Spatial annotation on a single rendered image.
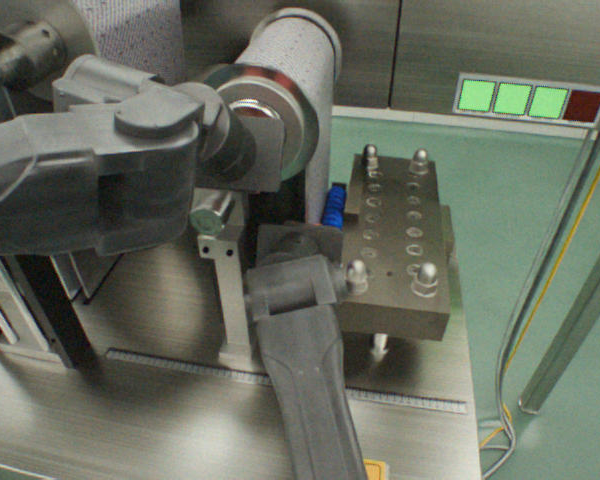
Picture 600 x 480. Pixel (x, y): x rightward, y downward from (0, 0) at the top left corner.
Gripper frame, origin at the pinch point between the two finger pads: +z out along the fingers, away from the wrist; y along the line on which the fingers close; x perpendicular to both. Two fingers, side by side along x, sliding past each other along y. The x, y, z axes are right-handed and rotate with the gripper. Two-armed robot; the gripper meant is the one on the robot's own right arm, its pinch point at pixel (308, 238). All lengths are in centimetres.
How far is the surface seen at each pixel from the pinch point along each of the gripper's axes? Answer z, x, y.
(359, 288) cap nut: -2.4, -5.4, 7.7
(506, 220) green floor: 194, -21, 84
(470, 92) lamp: 21.0, 23.7, 22.8
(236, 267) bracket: -6.1, -3.5, -8.4
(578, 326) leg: 68, -32, 73
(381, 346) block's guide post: 4.1, -16.3, 12.2
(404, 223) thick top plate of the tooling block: 12.9, 1.4, 13.8
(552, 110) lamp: 21.8, 22.2, 37.1
